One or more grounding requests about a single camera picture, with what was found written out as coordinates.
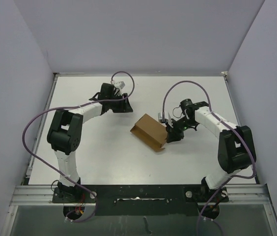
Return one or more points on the brown cardboard box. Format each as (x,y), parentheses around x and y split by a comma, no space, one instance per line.
(150,132)

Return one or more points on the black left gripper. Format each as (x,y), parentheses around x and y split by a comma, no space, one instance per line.
(124,106)

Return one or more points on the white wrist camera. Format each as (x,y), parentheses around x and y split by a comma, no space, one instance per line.
(164,118)
(118,85)

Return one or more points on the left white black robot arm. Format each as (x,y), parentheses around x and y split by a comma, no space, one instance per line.
(65,132)

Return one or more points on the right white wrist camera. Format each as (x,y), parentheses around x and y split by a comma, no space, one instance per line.
(164,118)

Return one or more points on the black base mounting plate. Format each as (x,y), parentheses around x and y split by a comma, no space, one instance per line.
(142,200)

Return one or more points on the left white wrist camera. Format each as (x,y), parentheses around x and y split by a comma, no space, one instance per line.
(118,85)

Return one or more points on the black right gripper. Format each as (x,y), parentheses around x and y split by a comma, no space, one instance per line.
(173,134)

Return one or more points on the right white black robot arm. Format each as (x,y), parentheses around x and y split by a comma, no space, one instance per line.
(236,149)

